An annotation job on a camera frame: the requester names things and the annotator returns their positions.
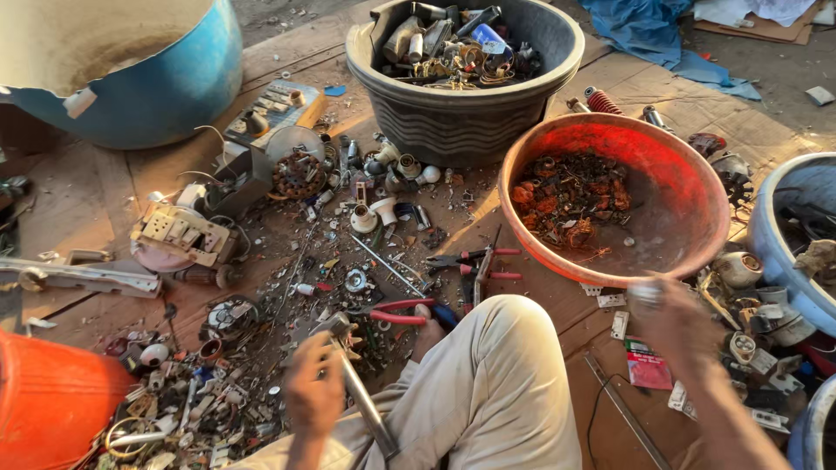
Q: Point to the person's left hand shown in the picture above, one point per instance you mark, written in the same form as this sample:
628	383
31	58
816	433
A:
313	391

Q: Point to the person's right hand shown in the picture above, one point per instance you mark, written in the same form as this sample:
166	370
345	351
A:
682	336

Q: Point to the person's right fingers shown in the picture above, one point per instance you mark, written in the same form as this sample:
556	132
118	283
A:
646	307

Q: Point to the person's left fingers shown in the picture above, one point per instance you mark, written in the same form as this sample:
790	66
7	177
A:
326	365

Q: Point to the small white scrap piece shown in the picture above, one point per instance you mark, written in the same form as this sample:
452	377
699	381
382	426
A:
643	292

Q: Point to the metal hammer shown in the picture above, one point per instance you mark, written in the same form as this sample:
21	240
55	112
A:
363	399

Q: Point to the red packet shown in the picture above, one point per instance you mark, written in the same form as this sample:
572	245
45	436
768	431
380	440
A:
648	365

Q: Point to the person's bare foot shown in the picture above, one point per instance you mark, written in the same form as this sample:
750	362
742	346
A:
428	336

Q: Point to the long metal strip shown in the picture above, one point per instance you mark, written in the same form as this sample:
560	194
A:
627	414

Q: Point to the thin metal rod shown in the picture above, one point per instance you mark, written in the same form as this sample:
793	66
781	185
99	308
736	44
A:
386	264

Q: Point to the heap of sockets and switches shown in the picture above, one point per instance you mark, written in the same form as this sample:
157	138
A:
764	326

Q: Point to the orange plastic basin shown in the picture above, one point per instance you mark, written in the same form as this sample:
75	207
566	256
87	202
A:
673	176

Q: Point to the heap of small electrical scrap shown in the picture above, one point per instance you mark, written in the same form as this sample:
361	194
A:
196	405

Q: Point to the light blue tub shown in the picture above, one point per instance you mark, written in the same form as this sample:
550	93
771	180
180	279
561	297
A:
767	235

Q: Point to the black fan motor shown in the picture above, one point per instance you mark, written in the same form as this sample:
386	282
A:
733	179

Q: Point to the person's beige trousers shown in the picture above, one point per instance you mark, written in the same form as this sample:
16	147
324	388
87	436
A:
496	391

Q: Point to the round motor winding disc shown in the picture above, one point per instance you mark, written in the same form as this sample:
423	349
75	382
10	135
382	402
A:
299	175

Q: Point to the beige switchboard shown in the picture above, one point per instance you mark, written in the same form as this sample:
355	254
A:
183	235

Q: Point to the group of white bulb holders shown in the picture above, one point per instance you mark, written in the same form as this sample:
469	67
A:
392	176

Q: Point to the blue bin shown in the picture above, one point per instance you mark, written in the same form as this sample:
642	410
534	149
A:
813	431

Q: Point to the red spring shock absorber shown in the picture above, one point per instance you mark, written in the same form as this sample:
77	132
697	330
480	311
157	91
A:
602	102

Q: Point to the blue and yellow circuit panel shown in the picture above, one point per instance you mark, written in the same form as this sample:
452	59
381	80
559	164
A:
277	111

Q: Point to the grey tub of metal scrap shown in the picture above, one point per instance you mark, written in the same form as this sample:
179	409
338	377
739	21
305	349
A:
457	124

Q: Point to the white paper scrap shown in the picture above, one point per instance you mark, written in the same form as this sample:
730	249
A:
820	96

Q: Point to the blue tarpaulin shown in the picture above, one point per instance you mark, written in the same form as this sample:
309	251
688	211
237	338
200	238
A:
646	32

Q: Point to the orange bucket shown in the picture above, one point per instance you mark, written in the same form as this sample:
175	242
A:
52	405

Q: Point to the flat cardboard with papers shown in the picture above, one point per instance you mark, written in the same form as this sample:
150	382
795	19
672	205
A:
757	23

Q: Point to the large blue drum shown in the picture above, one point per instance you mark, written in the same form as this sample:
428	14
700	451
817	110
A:
163	85

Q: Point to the white switch plate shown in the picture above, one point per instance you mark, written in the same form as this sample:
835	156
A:
619	324

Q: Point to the white metal bracket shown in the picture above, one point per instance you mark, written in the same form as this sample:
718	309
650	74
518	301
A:
85	277

